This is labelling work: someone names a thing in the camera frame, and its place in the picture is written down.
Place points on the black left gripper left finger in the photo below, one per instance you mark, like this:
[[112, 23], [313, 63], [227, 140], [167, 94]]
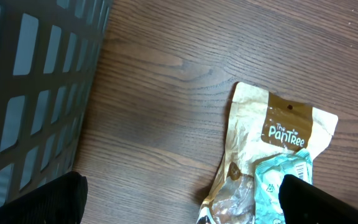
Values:
[[62, 200]]

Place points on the beige Pantree snack pouch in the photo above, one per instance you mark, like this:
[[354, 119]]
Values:
[[261, 125]]

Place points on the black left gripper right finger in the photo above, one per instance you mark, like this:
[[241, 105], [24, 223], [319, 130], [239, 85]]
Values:
[[301, 202]]

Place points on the teal snack packet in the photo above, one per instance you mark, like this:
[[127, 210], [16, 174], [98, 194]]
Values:
[[269, 176]]

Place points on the grey plastic mesh basket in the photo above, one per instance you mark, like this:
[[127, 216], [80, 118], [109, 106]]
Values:
[[48, 55]]

